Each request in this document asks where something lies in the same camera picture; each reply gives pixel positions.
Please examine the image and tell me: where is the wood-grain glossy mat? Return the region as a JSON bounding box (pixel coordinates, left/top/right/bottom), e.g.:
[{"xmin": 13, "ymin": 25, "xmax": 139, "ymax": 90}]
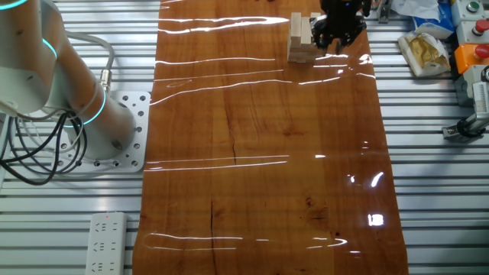
[{"xmin": 131, "ymin": 0, "xmax": 410, "ymax": 275}]

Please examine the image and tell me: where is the metal corner bracket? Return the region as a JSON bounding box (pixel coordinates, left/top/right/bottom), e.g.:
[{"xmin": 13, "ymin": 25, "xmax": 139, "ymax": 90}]
[{"xmin": 376, "ymin": 0, "xmax": 394, "ymax": 24}]

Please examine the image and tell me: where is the white crumpled paper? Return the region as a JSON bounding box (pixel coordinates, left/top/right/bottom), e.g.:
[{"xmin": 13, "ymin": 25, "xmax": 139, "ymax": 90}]
[{"xmin": 390, "ymin": 0, "xmax": 442, "ymax": 22}]

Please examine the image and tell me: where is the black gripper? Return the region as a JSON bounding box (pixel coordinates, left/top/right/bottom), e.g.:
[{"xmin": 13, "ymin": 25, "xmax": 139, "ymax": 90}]
[{"xmin": 311, "ymin": 0, "xmax": 371, "ymax": 55}]

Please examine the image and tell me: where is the white power strip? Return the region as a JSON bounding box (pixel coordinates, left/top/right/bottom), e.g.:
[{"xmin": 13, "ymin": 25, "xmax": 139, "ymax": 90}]
[{"xmin": 84, "ymin": 212, "xmax": 128, "ymax": 275}]

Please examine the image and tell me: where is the white ribbed housing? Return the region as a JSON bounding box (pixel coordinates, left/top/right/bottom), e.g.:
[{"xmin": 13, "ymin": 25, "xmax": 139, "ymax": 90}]
[{"xmin": 472, "ymin": 81, "xmax": 489, "ymax": 115}]

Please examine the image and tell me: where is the grey cable with metal connector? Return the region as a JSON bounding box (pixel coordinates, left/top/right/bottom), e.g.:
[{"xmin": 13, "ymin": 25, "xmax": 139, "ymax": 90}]
[{"xmin": 64, "ymin": 31, "xmax": 116, "ymax": 95}]

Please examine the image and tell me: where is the blue tissue pack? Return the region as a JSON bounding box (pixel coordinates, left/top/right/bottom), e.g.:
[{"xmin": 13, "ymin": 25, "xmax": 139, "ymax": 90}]
[{"xmin": 412, "ymin": 2, "xmax": 455, "ymax": 40}]

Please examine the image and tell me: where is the orange box with red button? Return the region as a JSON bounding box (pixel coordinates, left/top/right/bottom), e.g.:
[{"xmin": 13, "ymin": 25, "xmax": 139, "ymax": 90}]
[{"xmin": 453, "ymin": 42, "xmax": 489, "ymax": 76}]

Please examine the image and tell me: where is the black cable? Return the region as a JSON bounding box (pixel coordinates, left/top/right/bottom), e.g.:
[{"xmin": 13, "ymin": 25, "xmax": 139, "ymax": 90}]
[
  {"xmin": 0, "ymin": 110, "xmax": 89, "ymax": 186},
  {"xmin": 0, "ymin": 112, "xmax": 70, "ymax": 165}
]

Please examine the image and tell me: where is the aluminium stand with black clamp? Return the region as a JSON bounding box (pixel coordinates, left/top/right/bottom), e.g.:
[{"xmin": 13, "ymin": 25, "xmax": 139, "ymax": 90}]
[{"xmin": 442, "ymin": 110, "xmax": 489, "ymax": 143}]

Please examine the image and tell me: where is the grey box with green button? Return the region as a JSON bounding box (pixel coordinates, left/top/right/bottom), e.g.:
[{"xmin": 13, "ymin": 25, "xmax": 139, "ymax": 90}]
[{"xmin": 450, "ymin": 0, "xmax": 481, "ymax": 27}]

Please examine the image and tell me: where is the white bag with golden content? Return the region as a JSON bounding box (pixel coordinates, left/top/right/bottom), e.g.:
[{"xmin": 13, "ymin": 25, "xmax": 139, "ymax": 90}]
[{"xmin": 397, "ymin": 31, "xmax": 452, "ymax": 77}]

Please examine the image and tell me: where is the grey device box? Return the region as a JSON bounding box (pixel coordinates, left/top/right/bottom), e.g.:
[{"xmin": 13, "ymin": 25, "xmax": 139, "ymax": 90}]
[{"xmin": 454, "ymin": 64, "xmax": 489, "ymax": 108}]

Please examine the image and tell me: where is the wooden Jenga block stack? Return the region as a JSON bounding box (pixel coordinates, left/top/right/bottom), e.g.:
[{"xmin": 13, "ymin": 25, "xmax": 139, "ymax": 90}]
[{"xmin": 287, "ymin": 37, "xmax": 319, "ymax": 64}]

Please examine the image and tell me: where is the grey box with red button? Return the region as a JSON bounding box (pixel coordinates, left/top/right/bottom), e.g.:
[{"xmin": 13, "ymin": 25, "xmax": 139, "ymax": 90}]
[{"xmin": 456, "ymin": 18, "xmax": 489, "ymax": 46}]

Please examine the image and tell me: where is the silver perforated mounting plate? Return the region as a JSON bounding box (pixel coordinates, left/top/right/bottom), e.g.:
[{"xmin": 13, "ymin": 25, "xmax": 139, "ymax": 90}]
[{"xmin": 49, "ymin": 90, "xmax": 152, "ymax": 175}]

